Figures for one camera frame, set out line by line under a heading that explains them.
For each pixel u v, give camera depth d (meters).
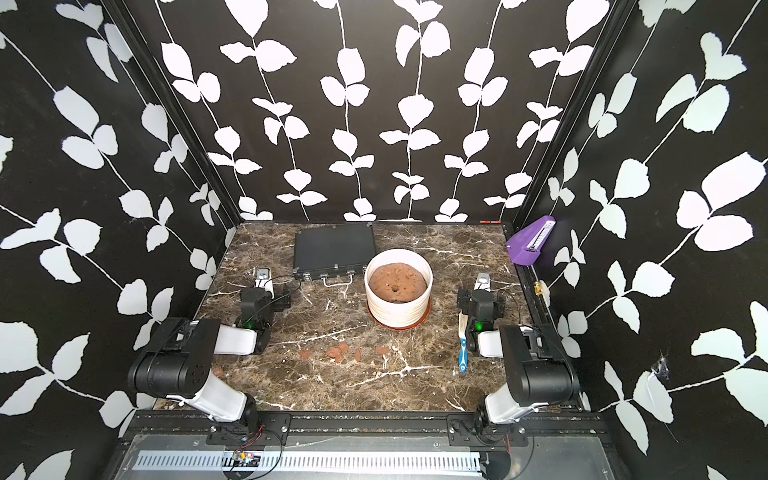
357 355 0.86
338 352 0.87
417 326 0.92
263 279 0.80
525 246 1.07
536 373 0.45
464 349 0.88
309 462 0.70
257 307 0.71
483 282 0.80
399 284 0.90
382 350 0.88
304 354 0.86
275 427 0.74
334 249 1.08
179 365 0.46
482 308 0.71
